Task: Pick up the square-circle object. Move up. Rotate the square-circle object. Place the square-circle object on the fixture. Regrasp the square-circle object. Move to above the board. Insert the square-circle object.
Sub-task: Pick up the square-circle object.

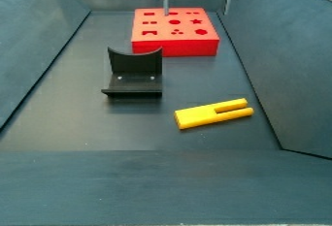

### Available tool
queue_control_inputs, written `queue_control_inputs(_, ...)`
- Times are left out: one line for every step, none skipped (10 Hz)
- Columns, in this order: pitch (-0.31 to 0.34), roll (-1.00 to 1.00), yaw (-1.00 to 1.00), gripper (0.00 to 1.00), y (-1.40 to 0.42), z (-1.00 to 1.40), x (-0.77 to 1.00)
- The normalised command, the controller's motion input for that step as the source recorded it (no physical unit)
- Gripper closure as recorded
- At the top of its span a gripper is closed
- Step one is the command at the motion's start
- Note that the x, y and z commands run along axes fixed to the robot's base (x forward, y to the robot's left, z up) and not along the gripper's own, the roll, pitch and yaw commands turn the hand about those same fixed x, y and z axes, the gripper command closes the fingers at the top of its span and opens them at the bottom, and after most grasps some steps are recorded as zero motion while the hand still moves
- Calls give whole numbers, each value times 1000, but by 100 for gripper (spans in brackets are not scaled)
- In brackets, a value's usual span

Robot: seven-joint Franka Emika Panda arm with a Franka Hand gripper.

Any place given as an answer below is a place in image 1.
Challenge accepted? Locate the yellow square-circle object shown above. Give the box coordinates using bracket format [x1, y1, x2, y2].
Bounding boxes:
[174, 98, 254, 129]

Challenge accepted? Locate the red shape-sorter block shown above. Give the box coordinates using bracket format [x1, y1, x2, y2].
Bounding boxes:
[131, 8, 221, 57]

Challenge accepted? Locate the black curved fixture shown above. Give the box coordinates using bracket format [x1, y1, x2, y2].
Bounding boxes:
[102, 48, 163, 96]

